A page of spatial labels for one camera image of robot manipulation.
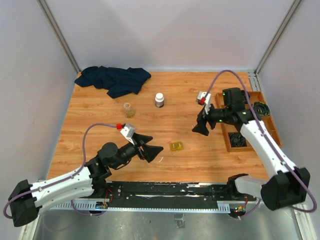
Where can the left aluminium frame post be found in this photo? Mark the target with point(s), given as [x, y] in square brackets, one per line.
[58, 33]

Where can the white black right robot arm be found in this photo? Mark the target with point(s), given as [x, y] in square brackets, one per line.
[287, 184]

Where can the aluminium frame post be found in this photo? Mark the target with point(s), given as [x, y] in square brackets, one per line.
[291, 12]
[58, 33]

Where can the blue yellow rolled tie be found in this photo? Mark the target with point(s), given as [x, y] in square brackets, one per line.
[261, 108]

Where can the dark navy crumpled cloth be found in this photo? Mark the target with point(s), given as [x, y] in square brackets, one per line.
[117, 81]

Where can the white slotted cable duct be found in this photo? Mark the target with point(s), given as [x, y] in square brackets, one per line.
[147, 205]

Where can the yellow translucent pill organizer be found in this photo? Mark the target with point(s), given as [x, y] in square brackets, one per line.
[176, 146]

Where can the dark patterned rolled tie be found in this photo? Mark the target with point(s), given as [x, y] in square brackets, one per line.
[237, 140]

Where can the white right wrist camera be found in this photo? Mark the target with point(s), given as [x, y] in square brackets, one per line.
[204, 99]

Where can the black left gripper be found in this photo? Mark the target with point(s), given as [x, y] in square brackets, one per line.
[149, 152]

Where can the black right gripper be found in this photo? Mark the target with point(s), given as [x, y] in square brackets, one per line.
[201, 127]

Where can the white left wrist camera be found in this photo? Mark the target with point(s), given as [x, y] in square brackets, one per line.
[128, 131]

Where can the brown wooden compartment tray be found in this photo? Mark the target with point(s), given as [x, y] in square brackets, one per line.
[254, 131]

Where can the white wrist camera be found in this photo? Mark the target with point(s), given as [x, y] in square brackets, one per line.
[128, 131]
[204, 99]

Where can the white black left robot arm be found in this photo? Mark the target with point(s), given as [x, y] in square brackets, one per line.
[28, 200]

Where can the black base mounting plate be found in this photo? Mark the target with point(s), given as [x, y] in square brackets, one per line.
[167, 192]

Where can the white capped pill bottle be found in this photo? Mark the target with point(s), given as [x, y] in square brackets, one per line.
[159, 100]

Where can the right aluminium frame post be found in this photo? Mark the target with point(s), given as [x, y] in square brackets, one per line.
[291, 12]

